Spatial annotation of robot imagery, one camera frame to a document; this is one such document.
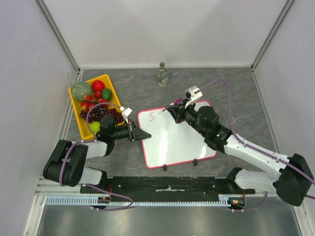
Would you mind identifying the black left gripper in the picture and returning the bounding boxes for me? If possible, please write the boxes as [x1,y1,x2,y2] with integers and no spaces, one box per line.
[111,119,151,142]

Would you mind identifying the magenta whiteboard marker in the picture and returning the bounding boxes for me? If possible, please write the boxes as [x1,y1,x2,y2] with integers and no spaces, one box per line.
[158,97,183,115]

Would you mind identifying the pink framed whiteboard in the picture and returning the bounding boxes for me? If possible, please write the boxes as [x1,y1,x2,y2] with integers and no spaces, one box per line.
[137,108,217,169]

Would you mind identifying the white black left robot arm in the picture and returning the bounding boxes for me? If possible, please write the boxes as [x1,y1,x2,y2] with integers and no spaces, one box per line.
[43,116,151,193]

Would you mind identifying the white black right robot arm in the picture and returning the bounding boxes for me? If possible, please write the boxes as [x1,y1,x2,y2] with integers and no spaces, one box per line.
[166,104,315,207]

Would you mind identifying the clear glass soda bottle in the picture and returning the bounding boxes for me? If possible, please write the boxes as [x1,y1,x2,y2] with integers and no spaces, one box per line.
[157,62,168,87]

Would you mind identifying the light green apple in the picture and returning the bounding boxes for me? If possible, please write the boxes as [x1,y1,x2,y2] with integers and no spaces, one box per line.
[90,121,100,134]

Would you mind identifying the purple grape bunch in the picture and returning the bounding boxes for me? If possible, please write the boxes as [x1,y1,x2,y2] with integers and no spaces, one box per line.
[88,104,126,125]

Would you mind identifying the green lime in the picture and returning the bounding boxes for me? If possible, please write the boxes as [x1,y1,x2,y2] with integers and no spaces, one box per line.
[101,88,113,101]

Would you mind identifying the yellow plastic bin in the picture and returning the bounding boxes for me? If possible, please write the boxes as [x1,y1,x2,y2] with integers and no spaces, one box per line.
[68,74,126,140]

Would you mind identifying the red strawberry cluster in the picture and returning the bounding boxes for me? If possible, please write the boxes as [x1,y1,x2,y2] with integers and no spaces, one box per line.
[80,91,107,111]

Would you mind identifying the red apple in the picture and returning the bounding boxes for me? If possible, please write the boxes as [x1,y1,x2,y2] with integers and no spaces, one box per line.
[92,80,106,92]

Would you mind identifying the green netted melon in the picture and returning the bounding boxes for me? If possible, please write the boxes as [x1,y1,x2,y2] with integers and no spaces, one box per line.
[70,82,92,101]

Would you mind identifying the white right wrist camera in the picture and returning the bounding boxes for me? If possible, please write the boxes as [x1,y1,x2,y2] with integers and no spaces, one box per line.
[185,86,203,108]

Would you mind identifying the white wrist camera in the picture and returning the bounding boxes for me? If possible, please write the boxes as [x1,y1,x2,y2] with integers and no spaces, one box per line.
[185,86,203,108]
[120,106,132,122]

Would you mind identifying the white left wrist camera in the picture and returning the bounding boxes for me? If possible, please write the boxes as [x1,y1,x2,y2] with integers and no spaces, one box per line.
[120,106,132,122]

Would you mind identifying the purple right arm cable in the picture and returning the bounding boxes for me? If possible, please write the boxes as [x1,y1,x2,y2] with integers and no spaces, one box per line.
[196,78,315,213]

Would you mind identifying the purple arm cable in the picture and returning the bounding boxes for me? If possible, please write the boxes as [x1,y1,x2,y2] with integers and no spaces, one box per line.
[59,102,135,212]
[196,78,315,213]

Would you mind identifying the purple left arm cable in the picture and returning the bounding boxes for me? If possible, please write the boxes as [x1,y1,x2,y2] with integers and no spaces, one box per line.
[59,102,135,212]

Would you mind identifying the white cable duct rail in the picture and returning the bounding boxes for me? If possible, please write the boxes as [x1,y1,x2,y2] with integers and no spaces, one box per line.
[46,195,231,207]

